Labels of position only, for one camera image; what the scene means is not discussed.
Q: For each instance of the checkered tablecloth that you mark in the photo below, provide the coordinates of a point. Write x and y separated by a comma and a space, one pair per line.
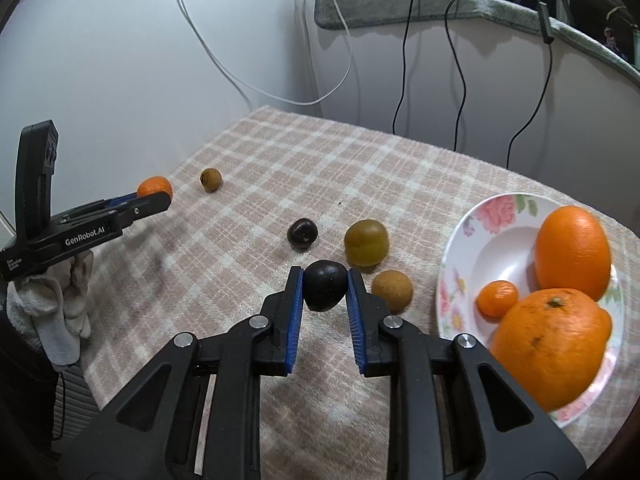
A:
280, 170

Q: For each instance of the small tangerine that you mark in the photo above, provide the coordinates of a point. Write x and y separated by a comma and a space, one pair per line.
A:
497, 298
155, 187

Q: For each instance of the small brown kiwi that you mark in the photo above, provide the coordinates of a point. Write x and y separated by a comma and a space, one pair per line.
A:
211, 179

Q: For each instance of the dark plum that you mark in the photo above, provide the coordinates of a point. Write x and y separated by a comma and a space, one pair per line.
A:
302, 233
325, 286

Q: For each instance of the person's left hand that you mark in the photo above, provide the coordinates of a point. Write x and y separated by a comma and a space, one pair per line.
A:
60, 305

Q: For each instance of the grey ribbed cloth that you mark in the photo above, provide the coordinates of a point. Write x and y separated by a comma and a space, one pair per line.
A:
80, 400

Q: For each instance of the large orange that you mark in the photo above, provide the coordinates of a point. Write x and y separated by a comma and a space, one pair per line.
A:
550, 345
573, 252

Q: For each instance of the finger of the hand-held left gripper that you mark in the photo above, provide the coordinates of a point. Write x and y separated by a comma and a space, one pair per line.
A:
122, 199
150, 205

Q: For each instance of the white floral plate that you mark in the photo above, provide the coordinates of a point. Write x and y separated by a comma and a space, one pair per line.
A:
500, 255

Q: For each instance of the grey windowsill mat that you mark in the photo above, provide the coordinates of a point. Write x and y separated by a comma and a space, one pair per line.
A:
475, 7

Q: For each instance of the green round fruit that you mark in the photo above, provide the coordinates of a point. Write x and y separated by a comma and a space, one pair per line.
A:
366, 241

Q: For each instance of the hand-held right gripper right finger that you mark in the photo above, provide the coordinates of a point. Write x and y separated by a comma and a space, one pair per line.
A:
356, 320

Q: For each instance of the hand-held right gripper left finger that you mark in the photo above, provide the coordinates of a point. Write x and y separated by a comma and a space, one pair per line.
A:
295, 320

